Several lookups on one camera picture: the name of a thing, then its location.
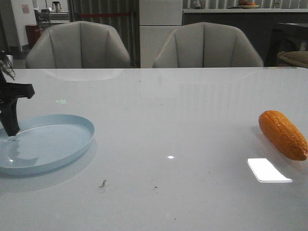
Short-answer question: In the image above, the black gripper near plate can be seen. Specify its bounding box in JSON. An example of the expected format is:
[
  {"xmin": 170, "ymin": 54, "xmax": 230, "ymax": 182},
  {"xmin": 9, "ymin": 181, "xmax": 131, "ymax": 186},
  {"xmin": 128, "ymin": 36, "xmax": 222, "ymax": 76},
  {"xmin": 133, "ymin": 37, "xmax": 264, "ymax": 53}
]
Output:
[{"xmin": 0, "ymin": 72, "xmax": 35, "ymax": 136}]

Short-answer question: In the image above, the light blue round plate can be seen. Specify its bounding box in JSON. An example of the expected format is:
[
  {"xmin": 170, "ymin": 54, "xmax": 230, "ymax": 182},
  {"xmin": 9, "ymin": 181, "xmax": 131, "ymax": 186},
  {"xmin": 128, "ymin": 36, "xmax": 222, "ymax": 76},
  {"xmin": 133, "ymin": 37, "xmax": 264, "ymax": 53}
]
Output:
[{"xmin": 0, "ymin": 114, "xmax": 95, "ymax": 176}]

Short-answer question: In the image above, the orange toy corn cob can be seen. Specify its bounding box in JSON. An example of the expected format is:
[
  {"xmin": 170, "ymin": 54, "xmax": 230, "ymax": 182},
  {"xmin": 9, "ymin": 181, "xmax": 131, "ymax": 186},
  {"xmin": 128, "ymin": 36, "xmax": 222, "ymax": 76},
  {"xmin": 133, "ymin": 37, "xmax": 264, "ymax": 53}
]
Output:
[{"xmin": 258, "ymin": 110, "xmax": 308, "ymax": 161}]

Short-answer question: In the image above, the red bin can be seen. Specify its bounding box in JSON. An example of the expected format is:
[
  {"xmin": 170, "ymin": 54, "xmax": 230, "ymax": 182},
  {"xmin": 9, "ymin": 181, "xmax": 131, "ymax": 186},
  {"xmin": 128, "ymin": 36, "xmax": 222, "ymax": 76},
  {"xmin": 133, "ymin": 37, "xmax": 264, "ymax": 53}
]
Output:
[{"xmin": 25, "ymin": 25, "xmax": 41, "ymax": 48}]

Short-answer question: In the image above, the left beige upholstered chair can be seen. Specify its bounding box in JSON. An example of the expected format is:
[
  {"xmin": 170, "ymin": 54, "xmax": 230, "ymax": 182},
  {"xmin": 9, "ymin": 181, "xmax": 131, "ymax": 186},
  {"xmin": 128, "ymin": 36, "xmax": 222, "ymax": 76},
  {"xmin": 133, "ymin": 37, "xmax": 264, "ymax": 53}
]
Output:
[{"xmin": 25, "ymin": 21, "xmax": 130, "ymax": 69}]

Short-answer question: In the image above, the beige upholstered chair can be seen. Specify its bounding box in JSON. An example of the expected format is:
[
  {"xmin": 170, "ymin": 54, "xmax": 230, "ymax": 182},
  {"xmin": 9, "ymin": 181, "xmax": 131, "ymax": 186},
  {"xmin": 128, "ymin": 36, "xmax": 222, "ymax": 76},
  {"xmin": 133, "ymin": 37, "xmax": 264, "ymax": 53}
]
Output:
[
  {"xmin": 153, "ymin": 22, "xmax": 263, "ymax": 68},
  {"xmin": 25, "ymin": 21, "xmax": 130, "ymax": 69}
]

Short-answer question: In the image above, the white cabinet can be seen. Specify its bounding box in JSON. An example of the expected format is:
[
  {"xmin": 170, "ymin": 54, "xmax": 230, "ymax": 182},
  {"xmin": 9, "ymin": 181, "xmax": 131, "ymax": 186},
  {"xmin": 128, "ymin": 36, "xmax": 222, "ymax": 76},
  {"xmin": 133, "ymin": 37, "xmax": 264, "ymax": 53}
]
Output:
[{"xmin": 139, "ymin": 0, "xmax": 183, "ymax": 68}]

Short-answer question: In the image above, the right beige upholstered chair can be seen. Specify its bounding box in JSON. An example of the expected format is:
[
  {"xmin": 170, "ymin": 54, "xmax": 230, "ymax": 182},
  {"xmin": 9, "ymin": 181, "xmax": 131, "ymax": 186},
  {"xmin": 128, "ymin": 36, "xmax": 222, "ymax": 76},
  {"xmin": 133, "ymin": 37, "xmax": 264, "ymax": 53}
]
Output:
[{"xmin": 153, "ymin": 22, "xmax": 263, "ymax": 68}]

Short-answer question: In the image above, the fruit bowl on counter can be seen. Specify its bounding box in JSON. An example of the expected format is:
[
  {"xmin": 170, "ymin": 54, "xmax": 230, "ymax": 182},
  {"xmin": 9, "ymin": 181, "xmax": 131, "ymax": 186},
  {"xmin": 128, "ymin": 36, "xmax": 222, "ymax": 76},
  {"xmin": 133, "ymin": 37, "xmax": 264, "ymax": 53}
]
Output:
[{"xmin": 238, "ymin": 0, "xmax": 259, "ymax": 9}]

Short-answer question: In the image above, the grey counter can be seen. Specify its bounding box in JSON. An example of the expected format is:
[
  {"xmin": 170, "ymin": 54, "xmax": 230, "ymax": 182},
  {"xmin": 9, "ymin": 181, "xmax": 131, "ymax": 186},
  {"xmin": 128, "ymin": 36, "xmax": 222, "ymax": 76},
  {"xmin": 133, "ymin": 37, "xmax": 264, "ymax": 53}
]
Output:
[{"xmin": 182, "ymin": 8, "xmax": 308, "ymax": 60}]

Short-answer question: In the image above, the tan cushion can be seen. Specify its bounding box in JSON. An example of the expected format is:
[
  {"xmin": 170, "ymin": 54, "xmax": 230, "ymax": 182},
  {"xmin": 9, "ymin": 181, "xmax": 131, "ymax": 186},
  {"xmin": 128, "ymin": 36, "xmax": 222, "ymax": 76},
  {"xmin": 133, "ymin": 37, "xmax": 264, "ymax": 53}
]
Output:
[{"xmin": 277, "ymin": 51, "xmax": 308, "ymax": 68}]

